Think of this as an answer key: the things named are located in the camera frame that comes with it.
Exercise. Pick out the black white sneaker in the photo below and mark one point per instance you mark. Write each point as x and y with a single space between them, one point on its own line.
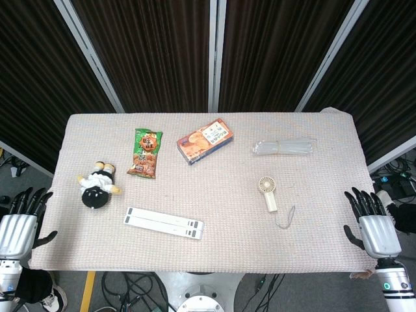
55 299

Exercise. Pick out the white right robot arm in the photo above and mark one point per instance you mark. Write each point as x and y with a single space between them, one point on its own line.
395 286

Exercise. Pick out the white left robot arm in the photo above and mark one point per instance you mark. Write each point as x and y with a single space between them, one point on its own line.
8 276

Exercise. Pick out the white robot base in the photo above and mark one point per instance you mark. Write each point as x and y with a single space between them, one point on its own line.
198 292

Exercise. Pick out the dark ribbed partition panel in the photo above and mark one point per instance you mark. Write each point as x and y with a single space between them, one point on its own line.
152 58
39 81
383 81
276 55

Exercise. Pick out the beige waffle weave tablecloth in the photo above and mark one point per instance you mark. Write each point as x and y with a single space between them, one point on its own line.
227 195

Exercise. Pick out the black power equipment with lights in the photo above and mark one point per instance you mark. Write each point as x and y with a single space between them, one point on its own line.
399 185

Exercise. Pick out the green snack bag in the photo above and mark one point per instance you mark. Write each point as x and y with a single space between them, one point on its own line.
144 156

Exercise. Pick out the white folded laptop stand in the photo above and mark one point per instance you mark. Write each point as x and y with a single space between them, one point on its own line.
162 222

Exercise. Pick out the white metal partition post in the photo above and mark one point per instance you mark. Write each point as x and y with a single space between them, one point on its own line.
217 55
90 55
330 55

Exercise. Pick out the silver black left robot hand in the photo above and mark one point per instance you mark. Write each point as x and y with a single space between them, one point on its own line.
18 234

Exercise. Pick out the clear plastic straw bundle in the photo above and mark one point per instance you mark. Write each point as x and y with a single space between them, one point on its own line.
282 148

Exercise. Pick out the black white plush doll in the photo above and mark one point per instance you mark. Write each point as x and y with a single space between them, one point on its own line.
94 195

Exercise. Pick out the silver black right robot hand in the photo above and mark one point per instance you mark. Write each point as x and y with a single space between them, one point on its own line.
380 235

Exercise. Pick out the orange blue biscuit box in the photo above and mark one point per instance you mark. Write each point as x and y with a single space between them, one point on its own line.
201 143

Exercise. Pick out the white metal partition base rail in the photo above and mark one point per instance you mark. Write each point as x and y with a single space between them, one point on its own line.
26 158
393 154

